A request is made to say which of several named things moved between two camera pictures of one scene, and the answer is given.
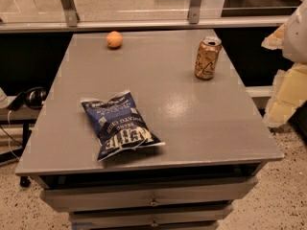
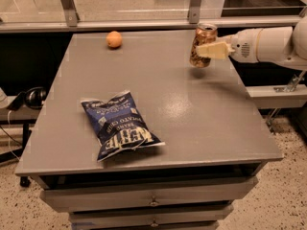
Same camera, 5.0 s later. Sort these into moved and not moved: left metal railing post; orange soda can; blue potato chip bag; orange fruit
Moved: orange soda can
Not moved: left metal railing post; blue potato chip bag; orange fruit
